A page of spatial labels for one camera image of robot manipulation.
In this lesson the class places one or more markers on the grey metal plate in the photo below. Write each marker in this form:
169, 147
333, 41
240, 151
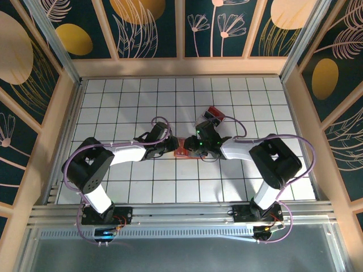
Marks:
181, 255

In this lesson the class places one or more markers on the wall panel pink leaf outlines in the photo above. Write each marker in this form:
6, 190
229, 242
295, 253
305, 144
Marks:
348, 147

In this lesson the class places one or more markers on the small circuit board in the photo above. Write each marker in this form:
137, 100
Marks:
105, 233

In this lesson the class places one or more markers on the wall panel leaf yellow oval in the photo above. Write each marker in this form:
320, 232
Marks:
348, 76

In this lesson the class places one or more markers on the wall panel beige disc stalks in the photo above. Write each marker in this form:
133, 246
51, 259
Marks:
266, 17

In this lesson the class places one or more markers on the orange card holder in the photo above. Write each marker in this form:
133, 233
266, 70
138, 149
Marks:
181, 154

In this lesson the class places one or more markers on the wall panel with yellow oval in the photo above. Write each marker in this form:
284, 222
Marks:
85, 17

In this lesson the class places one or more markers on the wall panel disc and leaves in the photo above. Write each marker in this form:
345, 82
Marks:
164, 34

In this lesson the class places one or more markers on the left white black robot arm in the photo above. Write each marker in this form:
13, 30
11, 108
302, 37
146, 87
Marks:
127, 156

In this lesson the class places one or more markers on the dark left wall picture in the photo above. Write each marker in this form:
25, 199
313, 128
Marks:
17, 48

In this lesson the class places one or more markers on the dark plain wall panel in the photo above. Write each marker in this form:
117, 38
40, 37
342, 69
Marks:
3, 224
358, 222

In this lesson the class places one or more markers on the wall panel with pink flowers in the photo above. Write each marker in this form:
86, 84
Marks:
241, 42

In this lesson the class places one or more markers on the aluminium frame post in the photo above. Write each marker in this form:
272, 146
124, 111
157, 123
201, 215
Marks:
306, 39
54, 45

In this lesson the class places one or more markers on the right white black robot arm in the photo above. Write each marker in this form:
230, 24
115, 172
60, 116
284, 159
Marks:
241, 148

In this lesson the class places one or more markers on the wall panel single pink flower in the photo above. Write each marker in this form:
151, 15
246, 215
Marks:
11, 158

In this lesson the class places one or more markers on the aluminium table edge rail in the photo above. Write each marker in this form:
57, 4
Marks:
300, 136
68, 136

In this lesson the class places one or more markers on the red and black card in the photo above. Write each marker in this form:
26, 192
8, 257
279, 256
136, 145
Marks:
217, 111

